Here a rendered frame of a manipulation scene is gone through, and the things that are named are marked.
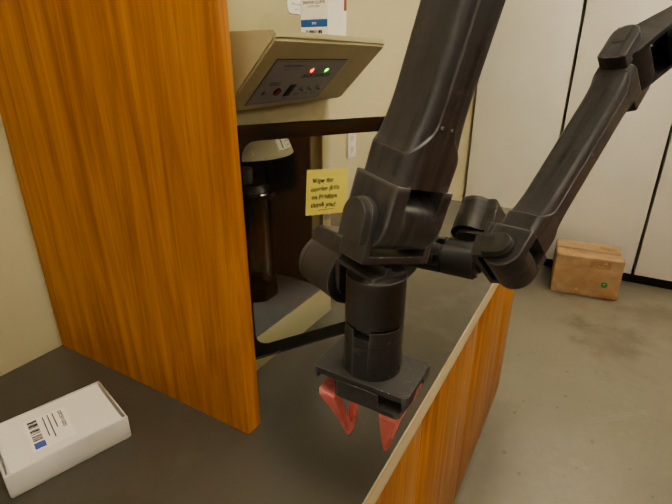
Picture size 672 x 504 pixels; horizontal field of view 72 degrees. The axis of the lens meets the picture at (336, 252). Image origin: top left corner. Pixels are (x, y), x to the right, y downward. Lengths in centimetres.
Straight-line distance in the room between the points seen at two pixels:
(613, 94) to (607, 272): 272
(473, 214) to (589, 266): 276
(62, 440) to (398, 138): 63
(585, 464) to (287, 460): 166
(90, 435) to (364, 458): 40
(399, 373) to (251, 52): 42
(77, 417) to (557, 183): 78
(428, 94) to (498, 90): 330
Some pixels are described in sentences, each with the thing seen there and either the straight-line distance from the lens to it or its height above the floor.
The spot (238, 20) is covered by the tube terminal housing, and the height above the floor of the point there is 153.
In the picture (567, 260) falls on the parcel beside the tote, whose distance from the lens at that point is 345.
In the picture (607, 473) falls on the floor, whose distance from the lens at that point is 224.
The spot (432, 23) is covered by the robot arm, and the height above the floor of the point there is 150.
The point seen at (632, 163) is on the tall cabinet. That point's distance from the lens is 366.
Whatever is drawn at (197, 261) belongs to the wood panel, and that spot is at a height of 122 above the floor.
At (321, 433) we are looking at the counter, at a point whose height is 94.
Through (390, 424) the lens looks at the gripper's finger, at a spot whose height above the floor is 116.
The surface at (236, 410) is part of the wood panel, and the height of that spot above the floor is 98.
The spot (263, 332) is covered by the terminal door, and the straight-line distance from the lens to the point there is 82.
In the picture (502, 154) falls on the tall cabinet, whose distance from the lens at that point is 372.
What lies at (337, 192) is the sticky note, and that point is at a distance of 78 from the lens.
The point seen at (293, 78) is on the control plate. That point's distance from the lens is 73.
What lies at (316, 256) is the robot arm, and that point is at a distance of 47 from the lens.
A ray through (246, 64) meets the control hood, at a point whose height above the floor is 147.
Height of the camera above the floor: 148
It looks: 23 degrees down
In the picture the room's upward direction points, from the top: straight up
